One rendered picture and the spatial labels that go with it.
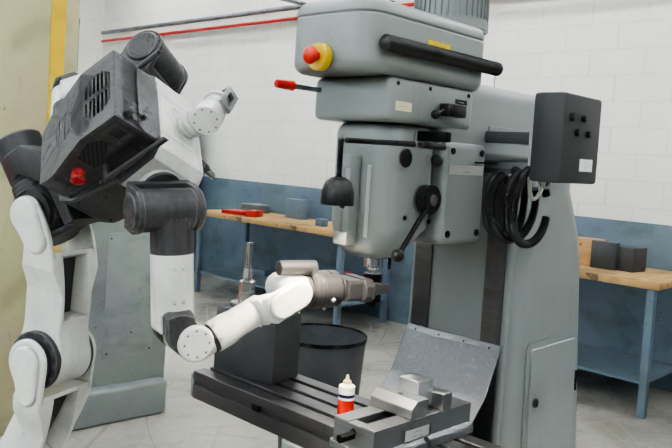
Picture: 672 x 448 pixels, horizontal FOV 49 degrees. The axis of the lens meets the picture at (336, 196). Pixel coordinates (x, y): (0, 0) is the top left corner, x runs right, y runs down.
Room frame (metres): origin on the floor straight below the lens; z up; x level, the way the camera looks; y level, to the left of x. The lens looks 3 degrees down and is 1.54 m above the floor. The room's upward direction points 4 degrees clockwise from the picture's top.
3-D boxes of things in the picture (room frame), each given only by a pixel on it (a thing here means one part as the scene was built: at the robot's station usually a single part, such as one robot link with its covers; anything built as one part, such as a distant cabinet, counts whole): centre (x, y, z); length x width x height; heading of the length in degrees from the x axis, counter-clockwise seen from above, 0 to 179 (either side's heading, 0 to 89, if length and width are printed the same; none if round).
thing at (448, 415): (1.69, -0.19, 0.96); 0.35 x 0.15 x 0.11; 135
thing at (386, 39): (1.74, -0.23, 1.79); 0.45 x 0.04 x 0.04; 137
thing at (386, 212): (1.82, -0.11, 1.47); 0.21 x 0.19 x 0.32; 47
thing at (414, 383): (1.71, -0.21, 1.01); 0.06 x 0.05 x 0.06; 45
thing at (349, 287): (1.77, -0.03, 1.23); 0.13 x 0.12 x 0.10; 32
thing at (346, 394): (1.80, -0.06, 0.96); 0.04 x 0.04 x 0.11
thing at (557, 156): (1.81, -0.55, 1.62); 0.20 x 0.09 x 0.21; 137
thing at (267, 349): (2.13, 0.20, 1.00); 0.22 x 0.12 x 0.20; 57
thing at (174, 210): (1.55, 0.35, 1.39); 0.12 x 0.09 x 0.14; 123
